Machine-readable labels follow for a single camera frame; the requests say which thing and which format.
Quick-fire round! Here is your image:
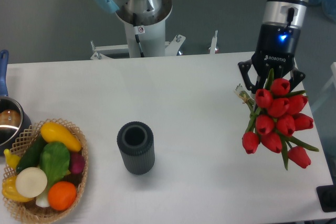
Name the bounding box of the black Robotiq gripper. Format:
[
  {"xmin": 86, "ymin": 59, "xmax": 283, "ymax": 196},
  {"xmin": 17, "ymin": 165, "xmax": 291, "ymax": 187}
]
[{"xmin": 238, "ymin": 24, "xmax": 306, "ymax": 93}]

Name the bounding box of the red tulip bouquet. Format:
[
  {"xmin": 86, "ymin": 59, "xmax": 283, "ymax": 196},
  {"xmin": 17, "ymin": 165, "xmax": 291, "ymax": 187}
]
[{"xmin": 235, "ymin": 72, "xmax": 319, "ymax": 169}]

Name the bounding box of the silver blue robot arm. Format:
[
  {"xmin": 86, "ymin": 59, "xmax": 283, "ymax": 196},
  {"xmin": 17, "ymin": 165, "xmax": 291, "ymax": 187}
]
[{"xmin": 94, "ymin": 0, "xmax": 308, "ymax": 93}]

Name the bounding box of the dark grey ribbed vase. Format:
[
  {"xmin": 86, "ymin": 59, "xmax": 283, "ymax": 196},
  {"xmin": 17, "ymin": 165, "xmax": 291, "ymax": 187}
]
[{"xmin": 117, "ymin": 121, "xmax": 155, "ymax": 175}]

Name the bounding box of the black device at table edge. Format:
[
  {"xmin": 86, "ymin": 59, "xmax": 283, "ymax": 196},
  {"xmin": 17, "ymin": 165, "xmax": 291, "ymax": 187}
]
[{"xmin": 316, "ymin": 185, "xmax": 335, "ymax": 212}]

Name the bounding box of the purple red onion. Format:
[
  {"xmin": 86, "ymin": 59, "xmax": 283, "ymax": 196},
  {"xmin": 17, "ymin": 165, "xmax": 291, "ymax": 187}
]
[{"xmin": 69, "ymin": 153, "xmax": 85, "ymax": 174}]

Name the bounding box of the yellow squash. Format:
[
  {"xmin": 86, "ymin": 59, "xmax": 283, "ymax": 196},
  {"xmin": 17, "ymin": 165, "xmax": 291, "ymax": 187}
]
[{"xmin": 40, "ymin": 122, "xmax": 82, "ymax": 152}]

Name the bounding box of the green lettuce leaf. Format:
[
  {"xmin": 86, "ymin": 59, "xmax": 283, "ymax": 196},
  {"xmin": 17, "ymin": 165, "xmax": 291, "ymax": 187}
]
[{"xmin": 39, "ymin": 142, "xmax": 70, "ymax": 189}]

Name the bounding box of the orange fruit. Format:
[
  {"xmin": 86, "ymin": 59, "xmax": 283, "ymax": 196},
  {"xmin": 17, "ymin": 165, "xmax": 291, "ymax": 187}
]
[{"xmin": 48, "ymin": 181, "xmax": 77, "ymax": 211}]

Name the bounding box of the dark green cucumber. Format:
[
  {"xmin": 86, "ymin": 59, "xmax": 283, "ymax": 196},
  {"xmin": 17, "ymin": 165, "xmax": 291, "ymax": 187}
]
[{"xmin": 16, "ymin": 134, "xmax": 47, "ymax": 174}]

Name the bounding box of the white leek stalk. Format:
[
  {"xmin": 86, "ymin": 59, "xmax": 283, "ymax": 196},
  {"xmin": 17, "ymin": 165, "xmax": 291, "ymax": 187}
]
[{"xmin": 36, "ymin": 189, "xmax": 50, "ymax": 208}]

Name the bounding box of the white round onion slice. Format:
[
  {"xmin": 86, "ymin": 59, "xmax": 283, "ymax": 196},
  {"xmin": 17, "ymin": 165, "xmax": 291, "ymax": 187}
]
[{"xmin": 15, "ymin": 167, "xmax": 47, "ymax": 198}]

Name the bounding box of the yellow banana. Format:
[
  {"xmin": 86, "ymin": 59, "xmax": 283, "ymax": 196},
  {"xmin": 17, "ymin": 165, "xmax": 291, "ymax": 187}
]
[{"xmin": 3, "ymin": 149, "xmax": 21, "ymax": 170}]

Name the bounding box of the woven wicker basket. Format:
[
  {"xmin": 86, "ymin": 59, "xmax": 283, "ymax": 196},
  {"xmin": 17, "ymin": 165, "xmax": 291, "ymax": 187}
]
[{"xmin": 3, "ymin": 119, "xmax": 88, "ymax": 223}]

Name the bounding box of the yellow bell pepper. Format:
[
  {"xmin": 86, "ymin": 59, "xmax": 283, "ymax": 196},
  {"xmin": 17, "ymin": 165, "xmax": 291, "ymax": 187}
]
[{"xmin": 2, "ymin": 176, "xmax": 34, "ymax": 202}]

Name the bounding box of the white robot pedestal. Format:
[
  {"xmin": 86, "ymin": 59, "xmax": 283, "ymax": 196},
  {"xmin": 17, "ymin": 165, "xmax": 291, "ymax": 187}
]
[{"xmin": 91, "ymin": 0, "xmax": 186, "ymax": 60}]

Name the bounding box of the blue handled saucepan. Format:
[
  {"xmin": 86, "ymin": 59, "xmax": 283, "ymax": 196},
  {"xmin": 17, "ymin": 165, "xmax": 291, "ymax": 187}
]
[{"xmin": 1, "ymin": 50, "xmax": 31, "ymax": 156}]

